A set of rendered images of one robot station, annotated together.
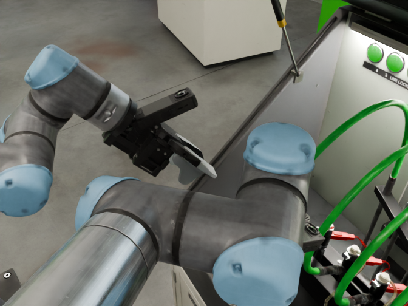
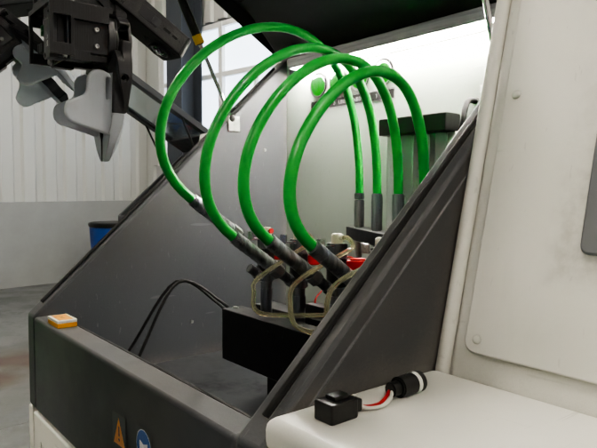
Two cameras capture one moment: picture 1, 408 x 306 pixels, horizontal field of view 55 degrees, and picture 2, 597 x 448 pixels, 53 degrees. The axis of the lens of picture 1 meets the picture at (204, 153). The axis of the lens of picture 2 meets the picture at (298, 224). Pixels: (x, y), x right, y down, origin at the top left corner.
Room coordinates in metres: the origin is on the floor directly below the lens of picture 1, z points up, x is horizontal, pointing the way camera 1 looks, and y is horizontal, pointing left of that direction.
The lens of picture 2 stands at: (-0.32, -0.21, 1.17)
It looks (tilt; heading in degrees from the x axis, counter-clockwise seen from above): 3 degrees down; 352
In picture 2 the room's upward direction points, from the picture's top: straight up
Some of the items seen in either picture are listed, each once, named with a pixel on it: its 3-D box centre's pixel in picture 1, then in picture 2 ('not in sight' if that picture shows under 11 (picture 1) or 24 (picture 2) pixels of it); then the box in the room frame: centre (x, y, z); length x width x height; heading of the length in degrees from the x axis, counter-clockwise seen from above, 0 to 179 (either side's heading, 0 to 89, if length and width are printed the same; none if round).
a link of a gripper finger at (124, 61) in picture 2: not in sight; (115, 71); (0.32, -0.11, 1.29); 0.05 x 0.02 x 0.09; 31
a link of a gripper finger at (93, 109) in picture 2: not in sight; (93, 115); (0.31, -0.09, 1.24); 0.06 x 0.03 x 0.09; 121
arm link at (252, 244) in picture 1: (244, 241); not in sight; (0.24, -0.04, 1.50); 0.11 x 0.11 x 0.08; 75
